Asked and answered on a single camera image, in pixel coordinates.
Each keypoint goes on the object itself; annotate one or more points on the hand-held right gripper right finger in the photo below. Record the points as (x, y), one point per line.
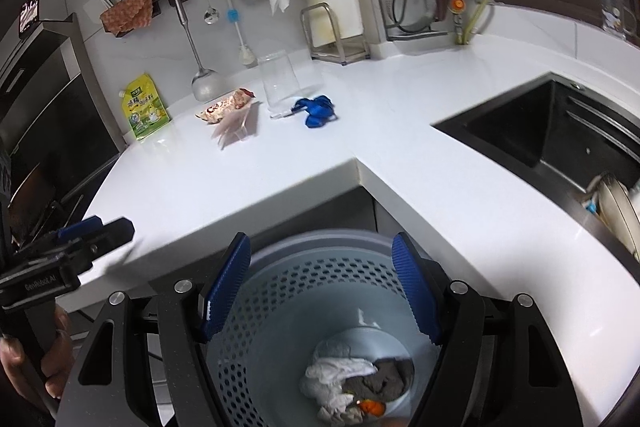
(417, 292)

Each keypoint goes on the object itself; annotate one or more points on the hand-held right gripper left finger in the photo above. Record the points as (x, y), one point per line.
(225, 292)

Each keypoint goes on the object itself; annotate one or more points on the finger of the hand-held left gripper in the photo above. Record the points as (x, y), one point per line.
(110, 232)
(80, 228)

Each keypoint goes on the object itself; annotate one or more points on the grey perforated waste bin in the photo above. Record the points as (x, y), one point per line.
(280, 287)

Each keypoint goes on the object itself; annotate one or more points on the dark grey cloth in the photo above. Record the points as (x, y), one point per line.
(385, 379)

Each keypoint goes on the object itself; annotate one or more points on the white tissue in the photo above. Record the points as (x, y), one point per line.
(330, 374)

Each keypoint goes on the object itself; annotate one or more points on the orange peel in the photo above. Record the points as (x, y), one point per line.
(372, 407)

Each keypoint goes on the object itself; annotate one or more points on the person's left hand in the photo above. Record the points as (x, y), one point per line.
(20, 367)

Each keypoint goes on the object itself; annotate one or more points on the yellow green seasoning pouch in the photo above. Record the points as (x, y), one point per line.
(145, 109)

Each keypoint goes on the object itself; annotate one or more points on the pink clear plastic wrapper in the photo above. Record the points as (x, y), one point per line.
(237, 129)

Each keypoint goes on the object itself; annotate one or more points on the red beige snack wrapper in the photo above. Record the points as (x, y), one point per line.
(225, 104)

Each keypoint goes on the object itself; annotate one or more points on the metal spatula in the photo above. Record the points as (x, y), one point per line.
(207, 84)

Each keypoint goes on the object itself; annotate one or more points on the black kitchen sink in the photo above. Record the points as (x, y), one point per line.
(525, 132)

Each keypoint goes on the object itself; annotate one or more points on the white dishes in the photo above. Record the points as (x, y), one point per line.
(615, 207)

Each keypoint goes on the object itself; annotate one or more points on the orange checked dishcloth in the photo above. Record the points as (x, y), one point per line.
(130, 12)

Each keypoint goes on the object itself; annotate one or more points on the clear glass jar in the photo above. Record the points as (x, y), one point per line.
(277, 77)

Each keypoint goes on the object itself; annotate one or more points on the bottle brush with blue collar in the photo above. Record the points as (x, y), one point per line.
(235, 19)

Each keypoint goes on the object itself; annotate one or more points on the metal cutting board holder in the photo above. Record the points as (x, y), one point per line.
(340, 52)

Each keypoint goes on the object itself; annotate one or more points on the glass pot lid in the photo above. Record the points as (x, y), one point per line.
(415, 7)

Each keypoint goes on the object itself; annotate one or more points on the clear glass mug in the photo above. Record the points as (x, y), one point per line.
(615, 17)

